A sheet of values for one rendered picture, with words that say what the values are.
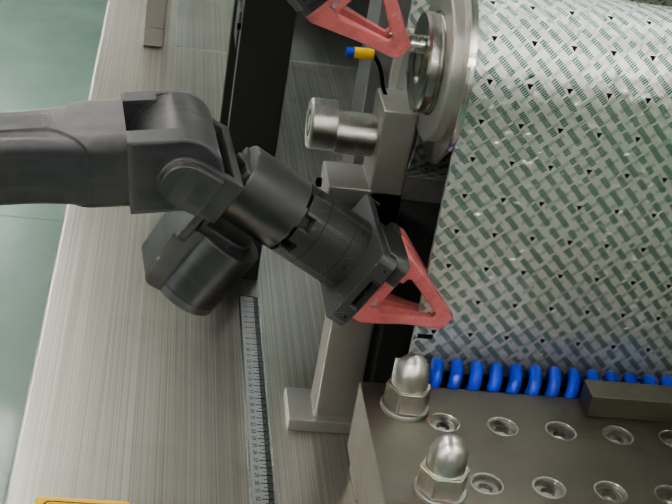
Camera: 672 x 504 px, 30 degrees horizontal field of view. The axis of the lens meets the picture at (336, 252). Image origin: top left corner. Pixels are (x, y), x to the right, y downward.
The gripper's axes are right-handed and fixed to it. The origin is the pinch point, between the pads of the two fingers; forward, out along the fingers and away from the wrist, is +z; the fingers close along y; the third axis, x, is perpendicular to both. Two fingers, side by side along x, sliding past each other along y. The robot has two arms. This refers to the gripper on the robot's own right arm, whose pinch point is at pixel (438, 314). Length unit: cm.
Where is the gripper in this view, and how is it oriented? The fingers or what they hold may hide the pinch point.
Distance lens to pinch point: 97.1
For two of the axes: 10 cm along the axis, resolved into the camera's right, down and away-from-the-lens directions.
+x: 6.2, -7.1, -3.2
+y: 1.0, 4.8, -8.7
